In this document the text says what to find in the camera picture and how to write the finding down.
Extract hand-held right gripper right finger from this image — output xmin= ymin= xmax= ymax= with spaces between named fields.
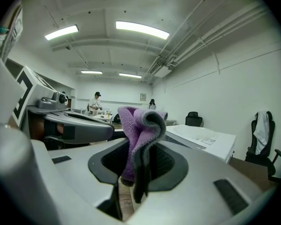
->
xmin=128 ymin=140 xmax=264 ymax=225

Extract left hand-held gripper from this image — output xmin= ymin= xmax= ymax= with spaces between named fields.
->
xmin=11 ymin=65 xmax=115 ymax=143

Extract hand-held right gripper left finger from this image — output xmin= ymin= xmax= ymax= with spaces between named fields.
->
xmin=48 ymin=137 xmax=132 ymax=222

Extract purple cloth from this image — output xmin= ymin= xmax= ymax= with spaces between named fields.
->
xmin=117 ymin=105 xmax=169 ymax=204

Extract white table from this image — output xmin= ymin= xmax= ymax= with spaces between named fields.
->
xmin=91 ymin=113 xmax=113 ymax=125

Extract white board on table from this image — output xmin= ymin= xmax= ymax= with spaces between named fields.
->
xmin=165 ymin=124 xmax=237 ymax=165

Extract black office chair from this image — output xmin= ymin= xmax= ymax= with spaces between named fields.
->
xmin=185 ymin=111 xmax=204 ymax=128
xmin=244 ymin=111 xmax=281 ymax=182

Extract white garment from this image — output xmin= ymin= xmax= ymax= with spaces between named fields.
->
xmin=252 ymin=111 xmax=270 ymax=156

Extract white ceiling air conditioner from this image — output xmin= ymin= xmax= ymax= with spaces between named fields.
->
xmin=148 ymin=62 xmax=173 ymax=78

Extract person's white printed top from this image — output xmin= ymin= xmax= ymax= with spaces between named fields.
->
xmin=0 ymin=2 xmax=24 ymax=60

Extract white ceiling pipes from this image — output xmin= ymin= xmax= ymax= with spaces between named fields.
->
xmin=140 ymin=0 xmax=270 ymax=84

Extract gray gripper-mounted camera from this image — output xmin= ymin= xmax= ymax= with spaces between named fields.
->
xmin=35 ymin=91 xmax=68 ymax=110

